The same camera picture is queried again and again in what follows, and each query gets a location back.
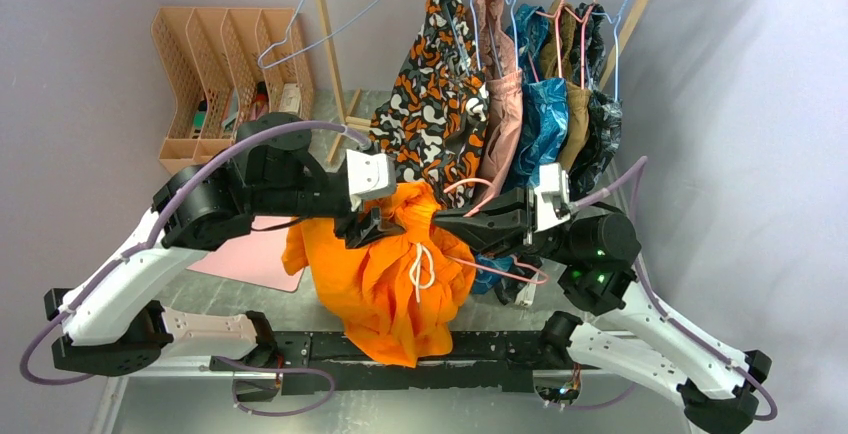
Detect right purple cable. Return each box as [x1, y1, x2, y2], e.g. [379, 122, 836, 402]
[572, 155, 778, 422]

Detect purple cable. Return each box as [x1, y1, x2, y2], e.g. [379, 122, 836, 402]
[572, 155, 778, 422]
[19, 120, 372, 387]

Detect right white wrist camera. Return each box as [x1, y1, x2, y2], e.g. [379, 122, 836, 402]
[532, 163, 572, 232]

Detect brown shorts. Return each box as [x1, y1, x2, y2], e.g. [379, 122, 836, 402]
[537, 0, 593, 174]

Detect pink wire hanger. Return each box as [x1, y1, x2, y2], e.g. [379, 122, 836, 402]
[443, 177, 550, 286]

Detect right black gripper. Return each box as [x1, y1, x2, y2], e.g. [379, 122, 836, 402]
[432, 184, 581, 267]

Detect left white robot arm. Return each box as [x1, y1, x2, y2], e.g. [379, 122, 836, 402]
[45, 112, 400, 381]

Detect blue patterned shorts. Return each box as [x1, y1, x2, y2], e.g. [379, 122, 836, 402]
[470, 3, 570, 295]

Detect peach file organizer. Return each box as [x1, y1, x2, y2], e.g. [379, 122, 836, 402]
[151, 6, 315, 174]

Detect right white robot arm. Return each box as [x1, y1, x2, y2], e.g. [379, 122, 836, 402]
[432, 188, 777, 433]

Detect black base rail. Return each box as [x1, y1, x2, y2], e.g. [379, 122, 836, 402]
[210, 330, 604, 398]

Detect blue wire hanger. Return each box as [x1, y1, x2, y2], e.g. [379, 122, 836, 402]
[256, 0, 410, 71]

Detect wooden clothes rack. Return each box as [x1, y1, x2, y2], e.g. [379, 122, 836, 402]
[305, 0, 674, 166]

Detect pink shorts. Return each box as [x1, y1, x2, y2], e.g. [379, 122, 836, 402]
[474, 0, 523, 202]

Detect orange camouflage shorts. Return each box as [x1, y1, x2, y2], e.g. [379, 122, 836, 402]
[369, 0, 489, 208]

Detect pink clipboard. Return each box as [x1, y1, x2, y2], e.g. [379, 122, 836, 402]
[188, 216, 302, 293]

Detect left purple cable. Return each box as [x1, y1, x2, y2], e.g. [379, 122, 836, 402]
[19, 120, 372, 387]

